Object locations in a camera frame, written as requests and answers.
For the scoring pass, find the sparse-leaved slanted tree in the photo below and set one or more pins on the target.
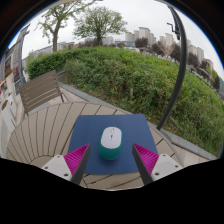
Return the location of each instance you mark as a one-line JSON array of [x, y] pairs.
[[54, 33]]

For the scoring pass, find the grey slatted wooden chair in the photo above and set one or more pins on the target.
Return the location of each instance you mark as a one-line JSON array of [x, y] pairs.
[[40, 91]]

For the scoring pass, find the blue rectangular mouse pad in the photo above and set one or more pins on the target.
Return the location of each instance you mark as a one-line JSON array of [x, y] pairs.
[[86, 133]]

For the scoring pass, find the low white flower planter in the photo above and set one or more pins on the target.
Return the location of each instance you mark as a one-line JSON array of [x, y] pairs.
[[7, 118]]

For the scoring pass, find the green hedge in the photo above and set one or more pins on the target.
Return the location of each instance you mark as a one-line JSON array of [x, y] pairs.
[[133, 75]]

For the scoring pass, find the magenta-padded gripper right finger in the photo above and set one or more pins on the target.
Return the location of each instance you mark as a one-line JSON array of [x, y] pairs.
[[165, 165]]

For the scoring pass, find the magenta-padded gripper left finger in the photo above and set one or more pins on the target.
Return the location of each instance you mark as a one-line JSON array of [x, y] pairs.
[[58, 165]]

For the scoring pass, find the round leafy green tree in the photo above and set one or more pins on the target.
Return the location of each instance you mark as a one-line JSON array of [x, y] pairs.
[[98, 23]]

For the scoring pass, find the tall white flower planter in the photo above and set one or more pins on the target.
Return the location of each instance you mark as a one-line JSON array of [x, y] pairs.
[[9, 81]]

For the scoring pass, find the white and teal computer mouse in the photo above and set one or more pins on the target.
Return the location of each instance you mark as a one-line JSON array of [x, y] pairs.
[[111, 138]]

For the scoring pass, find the distant apartment buildings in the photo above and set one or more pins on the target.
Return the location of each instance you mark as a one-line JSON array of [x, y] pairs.
[[144, 32]]

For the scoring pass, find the dark curved parasol pole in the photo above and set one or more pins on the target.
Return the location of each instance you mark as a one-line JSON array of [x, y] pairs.
[[180, 76]]

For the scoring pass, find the grey stone pillar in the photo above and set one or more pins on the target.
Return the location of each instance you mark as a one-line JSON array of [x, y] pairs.
[[20, 56]]

